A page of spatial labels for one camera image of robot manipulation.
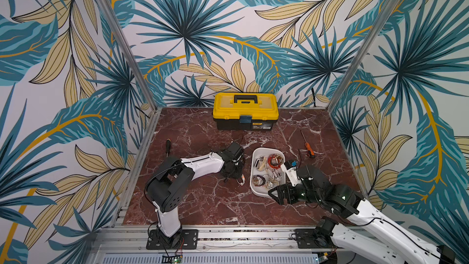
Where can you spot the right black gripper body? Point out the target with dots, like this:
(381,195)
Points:
(293,192)

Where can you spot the beige square watch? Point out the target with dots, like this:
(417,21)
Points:
(261,163)

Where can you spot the aluminium front rail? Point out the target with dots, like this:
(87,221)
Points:
(238,245)

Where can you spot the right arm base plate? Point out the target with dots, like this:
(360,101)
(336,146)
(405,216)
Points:
(313,239)

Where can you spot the orange handle screwdriver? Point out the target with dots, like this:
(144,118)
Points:
(308,147)

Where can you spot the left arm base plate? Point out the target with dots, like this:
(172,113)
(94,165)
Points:
(185,239)

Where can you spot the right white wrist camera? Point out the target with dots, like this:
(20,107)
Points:
(290,168)

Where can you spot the yellow black toolbox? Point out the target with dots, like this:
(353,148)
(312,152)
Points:
(245,111)

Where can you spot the beige looped watch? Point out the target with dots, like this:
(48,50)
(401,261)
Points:
(271,184)

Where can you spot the white plastic storage tray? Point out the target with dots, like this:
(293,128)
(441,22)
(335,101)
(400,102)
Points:
(268,173)

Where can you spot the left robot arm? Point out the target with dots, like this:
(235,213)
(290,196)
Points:
(168,186)

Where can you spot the red transparent watch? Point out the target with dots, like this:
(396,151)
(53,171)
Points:
(275,161)

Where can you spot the black yellow screwdriver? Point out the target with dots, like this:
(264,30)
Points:
(168,147)

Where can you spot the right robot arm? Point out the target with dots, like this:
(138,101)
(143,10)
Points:
(389,242)

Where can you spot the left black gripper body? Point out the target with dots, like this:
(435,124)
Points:
(235,172)

